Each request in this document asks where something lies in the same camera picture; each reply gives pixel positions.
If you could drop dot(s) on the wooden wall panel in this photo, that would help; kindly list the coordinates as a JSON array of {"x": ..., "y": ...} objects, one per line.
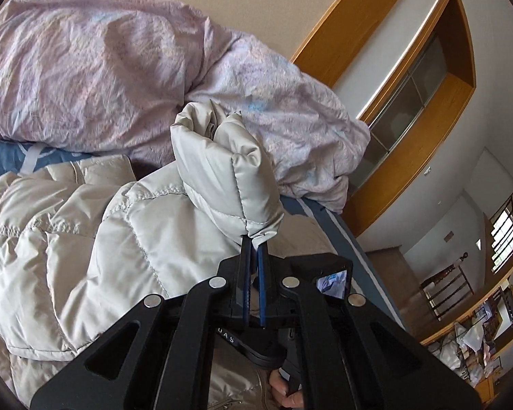
[{"x": 359, "y": 25}]

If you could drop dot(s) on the sliding glass window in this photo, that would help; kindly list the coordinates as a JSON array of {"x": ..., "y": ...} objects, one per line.
[{"x": 406, "y": 102}]

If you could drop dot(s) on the light purple crumpled duvet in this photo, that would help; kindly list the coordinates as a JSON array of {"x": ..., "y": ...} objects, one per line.
[{"x": 111, "y": 72}]

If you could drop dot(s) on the person's right hand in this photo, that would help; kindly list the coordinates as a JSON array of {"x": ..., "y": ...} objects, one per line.
[{"x": 293, "y": 399}]

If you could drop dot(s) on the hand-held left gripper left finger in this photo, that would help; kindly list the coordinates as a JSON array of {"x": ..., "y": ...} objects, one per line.
[{"x": 246, "y": 279}]

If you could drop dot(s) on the barred window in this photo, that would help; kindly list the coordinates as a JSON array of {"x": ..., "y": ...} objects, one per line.
[{"x": 504, "y": 239}]

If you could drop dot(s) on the cluttered wooden counter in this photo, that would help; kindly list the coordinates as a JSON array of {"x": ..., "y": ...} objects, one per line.
[{"x": 491, "y": 333}]

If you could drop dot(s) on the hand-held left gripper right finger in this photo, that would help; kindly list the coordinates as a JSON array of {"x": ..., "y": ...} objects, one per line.
[{"x": 263, "y": 284}]

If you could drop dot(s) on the black metal railing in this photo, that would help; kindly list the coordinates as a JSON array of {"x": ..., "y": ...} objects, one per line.
[{"x": 446, "y": 292}]

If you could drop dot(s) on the white plastic bag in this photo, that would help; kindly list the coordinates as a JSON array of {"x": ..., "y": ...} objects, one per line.
[{"x": 468, "y": 337}]

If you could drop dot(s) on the blue white striped bed sheet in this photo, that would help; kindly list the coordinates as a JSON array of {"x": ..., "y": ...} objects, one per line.
[{"x": 346, "y": 247}]

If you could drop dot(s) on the beige puffer jacket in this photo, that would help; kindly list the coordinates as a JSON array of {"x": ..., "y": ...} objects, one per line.
[{"x": 111, "y": 239}]

